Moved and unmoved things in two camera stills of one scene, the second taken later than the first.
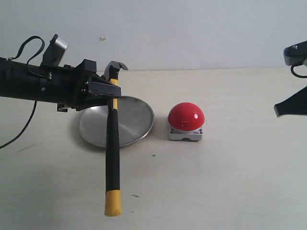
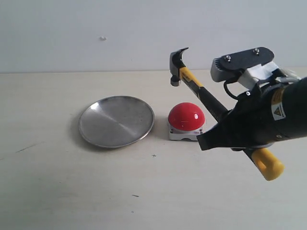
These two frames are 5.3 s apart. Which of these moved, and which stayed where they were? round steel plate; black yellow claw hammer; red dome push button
Moved: black yellow claw hammer
Stayed: round steel plate; red dome push button
